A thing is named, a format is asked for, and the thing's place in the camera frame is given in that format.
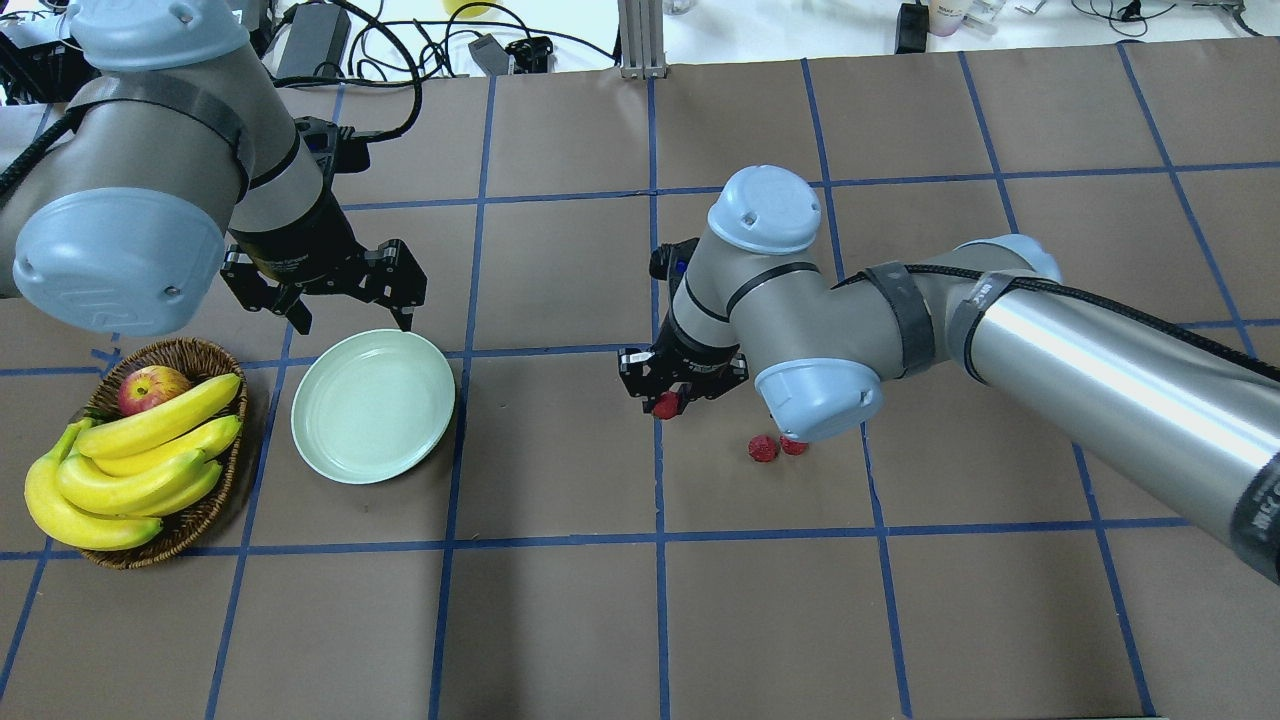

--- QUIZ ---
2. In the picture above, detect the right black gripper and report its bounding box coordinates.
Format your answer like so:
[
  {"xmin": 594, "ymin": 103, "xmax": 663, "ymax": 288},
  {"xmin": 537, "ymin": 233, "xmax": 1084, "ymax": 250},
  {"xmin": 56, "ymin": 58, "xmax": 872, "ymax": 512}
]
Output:
[{"xmin": 617, "ymin": 318, "xmax": 749, "ymax": 414}]

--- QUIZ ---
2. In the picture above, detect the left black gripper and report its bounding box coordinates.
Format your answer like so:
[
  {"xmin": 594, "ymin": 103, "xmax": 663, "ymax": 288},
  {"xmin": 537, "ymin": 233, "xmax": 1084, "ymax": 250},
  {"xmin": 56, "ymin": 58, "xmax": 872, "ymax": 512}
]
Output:
[{"xmin": 219, "ymin": 195, "xmax": 428, "ymax": 334}]

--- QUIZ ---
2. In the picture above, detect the red strawberry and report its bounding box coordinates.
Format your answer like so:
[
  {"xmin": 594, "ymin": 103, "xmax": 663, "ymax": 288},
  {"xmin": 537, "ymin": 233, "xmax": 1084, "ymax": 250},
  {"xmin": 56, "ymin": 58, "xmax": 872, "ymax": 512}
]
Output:
[
  {"xmin": 748, "ymin": 434, "xmax": 780, "ymax": 462},
  {"xmin": 650, "ymin": 391, "xmax": 682, "ymax": 420},
  {"xmin": 780, "ymin": 436, "xmax": 810, "ymax": 456}
]

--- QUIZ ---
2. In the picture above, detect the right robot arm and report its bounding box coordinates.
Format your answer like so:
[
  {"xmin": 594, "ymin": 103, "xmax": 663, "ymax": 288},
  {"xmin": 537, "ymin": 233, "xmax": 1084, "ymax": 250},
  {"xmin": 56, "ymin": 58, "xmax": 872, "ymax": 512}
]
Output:
[{"xmin": 618, "ymin": 165, "xmax": 1279, "ymax": 582}]

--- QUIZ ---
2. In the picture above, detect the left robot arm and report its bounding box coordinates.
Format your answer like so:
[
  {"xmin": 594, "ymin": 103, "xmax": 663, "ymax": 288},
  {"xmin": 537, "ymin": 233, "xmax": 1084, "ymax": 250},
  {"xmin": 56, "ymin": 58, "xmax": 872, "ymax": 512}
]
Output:
[{"xmin": 3, "ymin": 1, "xmax": 428, "ymax": 337}]

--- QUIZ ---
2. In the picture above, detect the light green plate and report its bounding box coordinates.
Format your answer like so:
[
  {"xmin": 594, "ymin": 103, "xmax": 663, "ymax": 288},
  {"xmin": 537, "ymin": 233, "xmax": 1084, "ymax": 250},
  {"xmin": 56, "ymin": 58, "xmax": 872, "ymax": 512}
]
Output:
[{"xmin": 291, "ymin": 329, "xmax": 457, "ymax": 486}]

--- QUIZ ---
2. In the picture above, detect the woven wicker basket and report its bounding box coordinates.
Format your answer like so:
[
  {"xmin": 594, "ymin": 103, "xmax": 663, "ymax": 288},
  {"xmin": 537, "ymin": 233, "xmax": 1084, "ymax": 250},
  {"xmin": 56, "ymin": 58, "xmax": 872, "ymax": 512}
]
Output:
[{"xmin": 70, "ymin": 337, "xmax": 250, "ymax": 570}]

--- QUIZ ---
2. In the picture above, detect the red apple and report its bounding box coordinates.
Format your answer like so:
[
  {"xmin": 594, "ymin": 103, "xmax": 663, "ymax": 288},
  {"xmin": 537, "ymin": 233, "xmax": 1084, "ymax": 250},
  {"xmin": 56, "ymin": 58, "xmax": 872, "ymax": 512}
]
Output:
[{"xmin": 116, "ymin": 365, "xmax": 193, "ymax": 416}]

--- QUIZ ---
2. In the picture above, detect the black power adapter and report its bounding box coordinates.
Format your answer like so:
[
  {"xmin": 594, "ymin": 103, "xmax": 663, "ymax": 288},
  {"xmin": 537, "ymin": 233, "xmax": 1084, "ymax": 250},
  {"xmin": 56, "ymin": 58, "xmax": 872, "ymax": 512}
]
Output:
[{"xmin": 274, "ymin": 1, "xmax": 351, "ymax": 79}]

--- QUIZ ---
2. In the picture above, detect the yellow banana bunch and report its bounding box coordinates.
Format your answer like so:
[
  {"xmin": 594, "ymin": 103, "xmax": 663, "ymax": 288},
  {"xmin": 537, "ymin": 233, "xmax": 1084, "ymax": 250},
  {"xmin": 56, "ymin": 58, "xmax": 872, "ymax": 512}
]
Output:
[{"xmin": 23, "ymin": 372, "xmax": 242, "ymax": 553}]

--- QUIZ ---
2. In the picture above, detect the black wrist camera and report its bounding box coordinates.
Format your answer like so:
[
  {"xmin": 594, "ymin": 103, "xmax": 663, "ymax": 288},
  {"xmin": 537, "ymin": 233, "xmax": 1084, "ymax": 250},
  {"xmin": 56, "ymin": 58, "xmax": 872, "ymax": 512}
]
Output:
[{"xmin": 648, "ymin": 237, "xmax": 700, "ymax": 288}]

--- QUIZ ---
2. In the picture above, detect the aluminium frame post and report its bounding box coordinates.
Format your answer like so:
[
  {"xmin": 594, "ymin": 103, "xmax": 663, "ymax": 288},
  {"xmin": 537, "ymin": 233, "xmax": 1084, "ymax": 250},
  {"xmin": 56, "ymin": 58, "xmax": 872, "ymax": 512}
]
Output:
[{"xmin": 617, "ymin": 0, "xmax": 668, "ymax": 79}]

